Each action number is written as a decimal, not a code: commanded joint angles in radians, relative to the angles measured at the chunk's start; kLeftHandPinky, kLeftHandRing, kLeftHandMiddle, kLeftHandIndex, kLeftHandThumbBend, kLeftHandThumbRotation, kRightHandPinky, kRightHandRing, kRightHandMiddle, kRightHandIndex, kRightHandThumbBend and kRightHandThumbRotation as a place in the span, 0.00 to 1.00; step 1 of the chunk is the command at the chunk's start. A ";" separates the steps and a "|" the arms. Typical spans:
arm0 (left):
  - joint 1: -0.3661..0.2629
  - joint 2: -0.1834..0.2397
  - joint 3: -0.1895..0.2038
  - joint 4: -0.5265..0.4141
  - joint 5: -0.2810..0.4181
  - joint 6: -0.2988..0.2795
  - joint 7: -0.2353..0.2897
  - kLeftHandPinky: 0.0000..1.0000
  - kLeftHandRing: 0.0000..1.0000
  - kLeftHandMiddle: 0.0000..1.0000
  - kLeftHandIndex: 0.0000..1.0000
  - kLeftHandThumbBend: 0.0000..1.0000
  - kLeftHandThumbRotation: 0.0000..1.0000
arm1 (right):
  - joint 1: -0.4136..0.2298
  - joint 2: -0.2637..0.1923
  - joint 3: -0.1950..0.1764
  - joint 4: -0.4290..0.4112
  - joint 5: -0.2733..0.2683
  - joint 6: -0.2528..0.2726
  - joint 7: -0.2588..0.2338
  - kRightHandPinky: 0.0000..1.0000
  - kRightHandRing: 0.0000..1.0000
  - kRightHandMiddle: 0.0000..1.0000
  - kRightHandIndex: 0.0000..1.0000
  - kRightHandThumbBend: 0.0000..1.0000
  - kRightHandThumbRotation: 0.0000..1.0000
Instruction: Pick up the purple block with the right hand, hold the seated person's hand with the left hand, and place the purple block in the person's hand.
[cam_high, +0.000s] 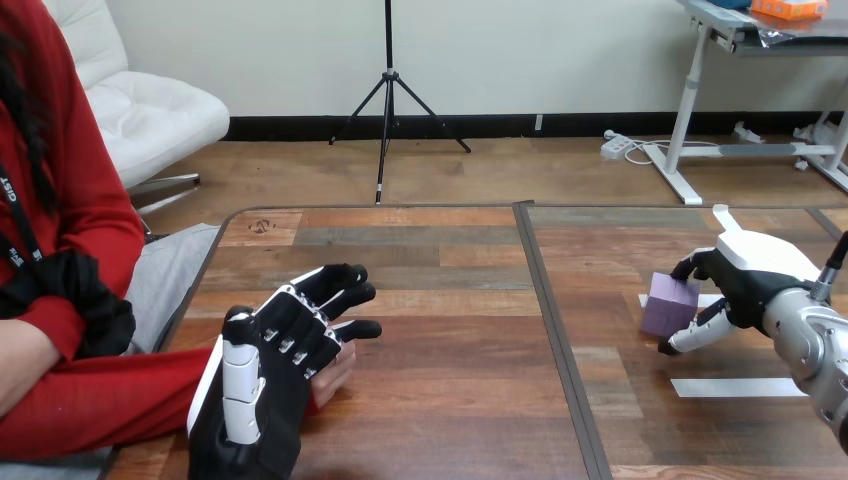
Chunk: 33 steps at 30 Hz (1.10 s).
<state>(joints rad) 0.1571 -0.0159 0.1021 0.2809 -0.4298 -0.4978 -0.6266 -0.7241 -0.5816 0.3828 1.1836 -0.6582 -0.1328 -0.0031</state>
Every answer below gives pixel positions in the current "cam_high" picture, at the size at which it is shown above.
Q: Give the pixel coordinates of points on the person's hand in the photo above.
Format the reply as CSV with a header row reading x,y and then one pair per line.
x,y
333,374

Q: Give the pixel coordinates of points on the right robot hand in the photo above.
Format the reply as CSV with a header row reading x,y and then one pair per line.
x,y
752,278

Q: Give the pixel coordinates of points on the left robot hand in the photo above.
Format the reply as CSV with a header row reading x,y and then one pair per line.
x,y
285,344

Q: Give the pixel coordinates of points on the purple block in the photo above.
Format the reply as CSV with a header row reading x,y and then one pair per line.
x,y
669,308

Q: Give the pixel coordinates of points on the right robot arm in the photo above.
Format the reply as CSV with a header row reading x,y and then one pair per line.
x,y
811,344

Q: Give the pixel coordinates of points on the person's forearm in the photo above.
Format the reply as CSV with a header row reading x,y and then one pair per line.
x,y
112,397
23,361

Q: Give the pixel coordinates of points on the person's body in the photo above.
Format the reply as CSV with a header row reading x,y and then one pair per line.
x,y
73,166

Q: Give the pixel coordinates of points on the white power strip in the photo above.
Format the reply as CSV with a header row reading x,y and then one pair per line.
x,y
615,146

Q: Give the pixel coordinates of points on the white desk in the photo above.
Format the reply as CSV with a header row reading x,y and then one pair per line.
x,y
689,93

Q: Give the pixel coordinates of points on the foil sheet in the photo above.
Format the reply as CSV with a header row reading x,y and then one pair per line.
x,y
785,28

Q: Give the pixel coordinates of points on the white cushioned chair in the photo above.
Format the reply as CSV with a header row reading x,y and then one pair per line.
x,y
149,116

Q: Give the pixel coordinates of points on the black tripod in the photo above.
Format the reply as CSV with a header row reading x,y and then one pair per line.
x,y
389,99

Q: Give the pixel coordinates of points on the orange thing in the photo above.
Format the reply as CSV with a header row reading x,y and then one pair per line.
x,y
788,7

